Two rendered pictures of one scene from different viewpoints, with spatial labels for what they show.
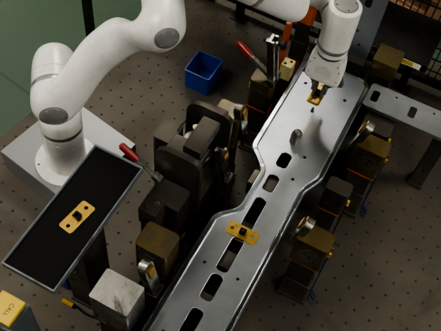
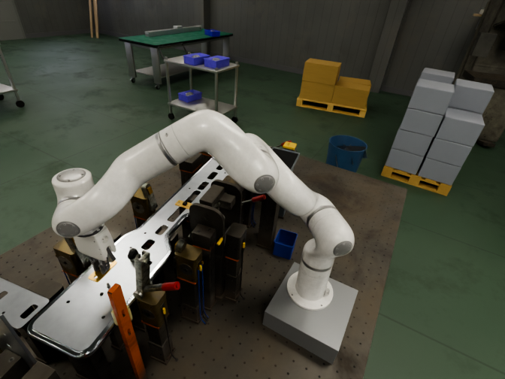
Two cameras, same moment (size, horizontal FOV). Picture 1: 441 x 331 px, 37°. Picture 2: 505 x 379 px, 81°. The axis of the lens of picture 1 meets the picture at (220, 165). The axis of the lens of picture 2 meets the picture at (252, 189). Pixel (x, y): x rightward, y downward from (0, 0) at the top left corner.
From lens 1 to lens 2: 1.96 m
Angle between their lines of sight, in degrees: 89
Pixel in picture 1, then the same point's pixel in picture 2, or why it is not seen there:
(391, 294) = not seen: hidden behind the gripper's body
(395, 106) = (13, 301)
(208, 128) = (207, 195)
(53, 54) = (336, 220)
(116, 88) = not seen: outside the picture
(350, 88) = (52, 317)
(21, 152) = (343, 292)
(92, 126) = (303, 322)
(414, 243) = not seen: hidden behind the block
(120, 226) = (261, 274)
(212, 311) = (203, 178)
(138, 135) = (267, 349)
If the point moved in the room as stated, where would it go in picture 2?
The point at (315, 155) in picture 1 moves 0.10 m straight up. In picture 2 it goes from (121, 249) to (116, 228)
